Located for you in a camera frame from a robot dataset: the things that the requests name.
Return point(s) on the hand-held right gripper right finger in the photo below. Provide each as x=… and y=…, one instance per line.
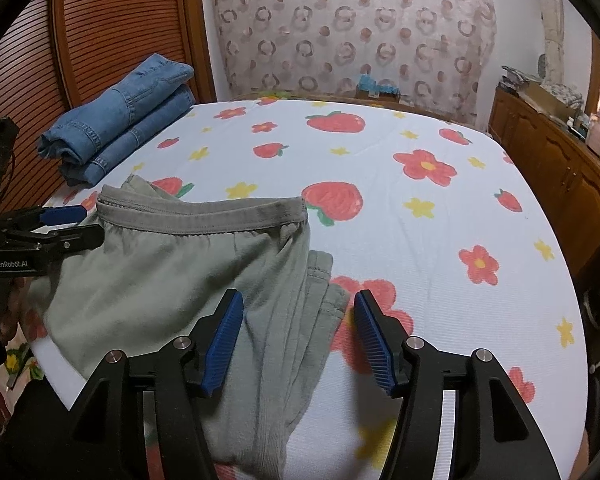
x=375, y=342

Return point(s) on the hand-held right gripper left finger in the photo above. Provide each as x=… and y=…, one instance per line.
x=225, y=342

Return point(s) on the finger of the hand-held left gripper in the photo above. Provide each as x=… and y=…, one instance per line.
x=62, y=215
x=75, y=241

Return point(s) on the grey pants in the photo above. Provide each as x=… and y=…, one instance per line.
x=155, y=280

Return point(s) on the person's left hand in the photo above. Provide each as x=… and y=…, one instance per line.
x=12, y=310

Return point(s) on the floral blanket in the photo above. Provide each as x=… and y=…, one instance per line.
x=16, y=362

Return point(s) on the folded dark blue jeans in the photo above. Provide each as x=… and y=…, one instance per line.
x=145, y=130

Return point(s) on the strawberry printed bed sheet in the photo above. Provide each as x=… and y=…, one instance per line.
x=430, y=220

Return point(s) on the folded light blue jeans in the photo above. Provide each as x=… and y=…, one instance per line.
x=125, y=95

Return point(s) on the wooden slatted headboard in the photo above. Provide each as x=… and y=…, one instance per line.
x=110, y=25

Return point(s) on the wooden cabinet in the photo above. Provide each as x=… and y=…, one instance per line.
x=555, y=170

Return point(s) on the small blue box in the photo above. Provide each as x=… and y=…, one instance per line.
x=375, y=86

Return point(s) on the cardboard box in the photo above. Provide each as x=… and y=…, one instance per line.
x=547, y=95

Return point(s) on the pink box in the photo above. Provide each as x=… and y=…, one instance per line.
x=599, y=135

